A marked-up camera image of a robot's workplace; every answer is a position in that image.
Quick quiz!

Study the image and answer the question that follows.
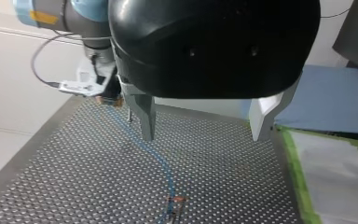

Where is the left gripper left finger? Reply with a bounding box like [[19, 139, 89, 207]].
[[117, 76, 158, 143]]

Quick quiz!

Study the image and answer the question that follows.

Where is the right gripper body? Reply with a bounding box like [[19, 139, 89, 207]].
[[98, 73, 123, 99]]

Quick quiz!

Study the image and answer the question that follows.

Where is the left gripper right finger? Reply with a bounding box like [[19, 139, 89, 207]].
[[248, 77, 302, 143]]

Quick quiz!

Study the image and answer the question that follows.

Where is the blue cable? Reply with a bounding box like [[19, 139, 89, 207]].
[[103, 97, 177, 224]]

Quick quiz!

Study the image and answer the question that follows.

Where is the grey board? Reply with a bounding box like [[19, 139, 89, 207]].
[[273, 64, 358, 135]]

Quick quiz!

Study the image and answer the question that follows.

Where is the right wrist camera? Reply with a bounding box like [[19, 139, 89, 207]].
[[57, 57, 117, 98]]

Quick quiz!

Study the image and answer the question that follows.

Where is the black cable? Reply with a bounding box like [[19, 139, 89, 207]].
[[30, 32, 113, 90]]

